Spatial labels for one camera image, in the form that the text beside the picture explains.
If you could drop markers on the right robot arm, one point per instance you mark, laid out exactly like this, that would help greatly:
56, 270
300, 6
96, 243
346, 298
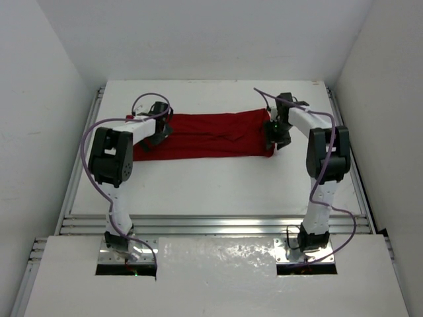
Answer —
327, 161

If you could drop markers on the red t shirt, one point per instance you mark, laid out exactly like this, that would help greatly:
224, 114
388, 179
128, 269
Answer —
223, 135

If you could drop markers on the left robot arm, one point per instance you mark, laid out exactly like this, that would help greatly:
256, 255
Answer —
111, 163

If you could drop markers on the aluminium frame rail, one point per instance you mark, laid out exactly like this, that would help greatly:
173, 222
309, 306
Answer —
217, 196

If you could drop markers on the white foam cover panel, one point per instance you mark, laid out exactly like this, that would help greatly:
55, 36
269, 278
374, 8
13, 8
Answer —
215, 277

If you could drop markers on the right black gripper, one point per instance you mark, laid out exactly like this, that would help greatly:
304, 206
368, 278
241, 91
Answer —
273, 137

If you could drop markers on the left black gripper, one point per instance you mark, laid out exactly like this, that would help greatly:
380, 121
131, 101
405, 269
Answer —
162, 133

